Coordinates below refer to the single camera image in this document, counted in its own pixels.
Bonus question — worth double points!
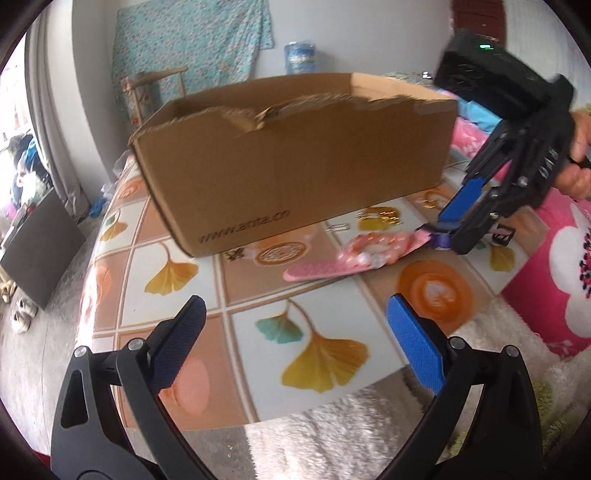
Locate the dark flat board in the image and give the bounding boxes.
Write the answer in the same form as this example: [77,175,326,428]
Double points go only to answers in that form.
[0,189,87,311]

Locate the grey lace cushion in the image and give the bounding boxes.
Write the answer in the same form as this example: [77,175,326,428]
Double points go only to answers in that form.
[383,71,435,87]

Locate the dark red headboard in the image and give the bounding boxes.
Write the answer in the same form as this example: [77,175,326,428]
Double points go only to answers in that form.
[451,0,508,42]

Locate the person's right hand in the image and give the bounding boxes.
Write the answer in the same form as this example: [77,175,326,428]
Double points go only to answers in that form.
[554,108,591,200]

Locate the green shaggy rug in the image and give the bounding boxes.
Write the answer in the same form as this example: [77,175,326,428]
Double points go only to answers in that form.
[531,376,561,457]

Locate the grey curtain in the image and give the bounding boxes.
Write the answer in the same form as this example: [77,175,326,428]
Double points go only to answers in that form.
[25,0,93,217]

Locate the light blue pillow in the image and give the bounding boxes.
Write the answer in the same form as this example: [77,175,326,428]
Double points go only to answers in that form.
[457,99,502,127]

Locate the wooden chair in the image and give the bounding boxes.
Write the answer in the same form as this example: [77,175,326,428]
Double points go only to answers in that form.
[121,66,188,127]

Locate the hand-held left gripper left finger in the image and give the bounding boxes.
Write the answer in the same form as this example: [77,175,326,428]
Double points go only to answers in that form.
[50,295,218,480]

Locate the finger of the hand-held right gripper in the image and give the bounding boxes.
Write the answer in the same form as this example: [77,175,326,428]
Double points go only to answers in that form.
[416,143,546,256]
[438,117,525,227]

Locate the teal floral cloth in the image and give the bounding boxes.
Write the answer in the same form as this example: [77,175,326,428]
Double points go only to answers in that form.
[112,0,274,121]

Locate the white fluffy rug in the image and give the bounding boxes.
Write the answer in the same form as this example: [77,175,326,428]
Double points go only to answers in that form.
[242,295,591,480]

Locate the brown cardboard box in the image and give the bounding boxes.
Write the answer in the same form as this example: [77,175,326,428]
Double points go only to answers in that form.
[127,71,459,258]

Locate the leaf printed tablecloth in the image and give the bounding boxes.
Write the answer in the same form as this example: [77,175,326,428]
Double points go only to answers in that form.
[76,152,546,432]

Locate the blue water bottle pack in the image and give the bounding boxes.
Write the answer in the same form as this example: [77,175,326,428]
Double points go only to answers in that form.
[284,41,318,75]

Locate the pink orange bead bracelet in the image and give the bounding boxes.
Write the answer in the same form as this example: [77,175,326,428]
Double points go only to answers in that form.
[344,232,409,259]

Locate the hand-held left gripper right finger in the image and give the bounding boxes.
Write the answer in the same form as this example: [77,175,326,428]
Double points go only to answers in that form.
[376,293,543,480]

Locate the gold hair clip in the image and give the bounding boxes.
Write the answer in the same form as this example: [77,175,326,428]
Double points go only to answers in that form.
[356,207,402,232]

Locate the white shoes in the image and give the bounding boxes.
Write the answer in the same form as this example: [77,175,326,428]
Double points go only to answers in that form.
[10,295,40,334]

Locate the pile of colourful clothes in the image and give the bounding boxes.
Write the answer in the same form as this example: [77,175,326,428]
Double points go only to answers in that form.
[0,134,51,222]

